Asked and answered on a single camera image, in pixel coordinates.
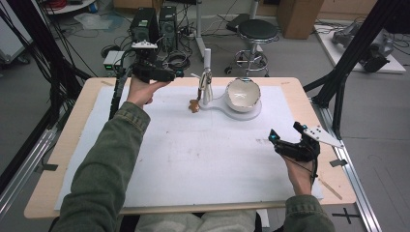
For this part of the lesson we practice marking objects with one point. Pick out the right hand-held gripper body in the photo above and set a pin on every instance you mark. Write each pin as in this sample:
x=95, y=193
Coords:
x=301, y=149

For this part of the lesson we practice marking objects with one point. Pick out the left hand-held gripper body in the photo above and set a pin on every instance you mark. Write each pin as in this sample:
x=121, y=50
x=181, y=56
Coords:
x=150, y=66

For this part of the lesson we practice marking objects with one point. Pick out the white key stand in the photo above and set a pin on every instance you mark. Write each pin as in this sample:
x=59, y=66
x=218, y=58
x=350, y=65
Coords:
x=240, y=114

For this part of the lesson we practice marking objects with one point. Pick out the person's left hand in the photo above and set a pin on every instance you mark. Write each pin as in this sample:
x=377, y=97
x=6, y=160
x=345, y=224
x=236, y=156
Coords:
x=141, y=92

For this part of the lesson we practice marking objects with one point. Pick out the person's right hand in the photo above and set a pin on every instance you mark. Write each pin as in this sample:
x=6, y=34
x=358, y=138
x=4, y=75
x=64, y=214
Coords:
x=301, y=179

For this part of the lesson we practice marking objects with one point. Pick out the white power supply box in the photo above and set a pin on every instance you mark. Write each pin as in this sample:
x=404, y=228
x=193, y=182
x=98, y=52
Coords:
x=109, y=61
x=120, y=58

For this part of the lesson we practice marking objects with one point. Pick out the black tape strip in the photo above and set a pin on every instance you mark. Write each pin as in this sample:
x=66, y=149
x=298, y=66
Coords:
x=338, y=162
x=47, y=167

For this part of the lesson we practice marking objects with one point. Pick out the large black computer tower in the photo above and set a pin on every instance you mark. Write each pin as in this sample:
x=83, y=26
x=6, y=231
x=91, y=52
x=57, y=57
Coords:
x=143, y=25

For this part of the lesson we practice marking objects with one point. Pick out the slim black computer tower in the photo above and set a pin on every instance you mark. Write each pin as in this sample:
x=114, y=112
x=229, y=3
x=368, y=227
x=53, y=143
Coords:
x=168, y=27

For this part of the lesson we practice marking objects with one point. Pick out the white metal stand leg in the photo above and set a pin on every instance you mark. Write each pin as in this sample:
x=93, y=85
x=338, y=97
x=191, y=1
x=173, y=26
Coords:
x=199, y=29

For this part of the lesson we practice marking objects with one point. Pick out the thin wooden stick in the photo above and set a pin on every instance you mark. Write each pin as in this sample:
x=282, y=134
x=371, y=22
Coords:
x=330, y=189

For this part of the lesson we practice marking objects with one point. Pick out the white ceramic bowl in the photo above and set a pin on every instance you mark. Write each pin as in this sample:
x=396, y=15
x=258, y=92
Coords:
x=242, y=95

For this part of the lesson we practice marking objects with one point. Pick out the white foam mat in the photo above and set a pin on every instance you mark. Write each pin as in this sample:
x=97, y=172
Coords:
x=206, y=161

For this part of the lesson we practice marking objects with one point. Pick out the black round stool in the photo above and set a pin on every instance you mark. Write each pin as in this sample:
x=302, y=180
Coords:
x=257, y=30

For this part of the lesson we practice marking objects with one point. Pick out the white platform with equipment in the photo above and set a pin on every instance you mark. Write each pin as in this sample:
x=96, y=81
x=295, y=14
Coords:
x=364, y=48

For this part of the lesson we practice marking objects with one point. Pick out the cardboard box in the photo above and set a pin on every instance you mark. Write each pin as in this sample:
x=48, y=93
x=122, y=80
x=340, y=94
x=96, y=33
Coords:
x=298, y=17

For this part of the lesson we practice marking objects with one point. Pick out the person's legs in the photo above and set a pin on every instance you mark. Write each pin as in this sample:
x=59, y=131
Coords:
x=193, y=222

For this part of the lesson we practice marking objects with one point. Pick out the aluminium rail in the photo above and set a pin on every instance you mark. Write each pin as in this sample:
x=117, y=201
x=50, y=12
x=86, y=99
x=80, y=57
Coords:
x=351, y=174
x=22, y=174

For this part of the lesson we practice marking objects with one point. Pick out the black metal frame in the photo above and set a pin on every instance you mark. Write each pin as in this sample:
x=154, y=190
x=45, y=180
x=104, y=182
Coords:
x=351, y=54
x=42, y=54

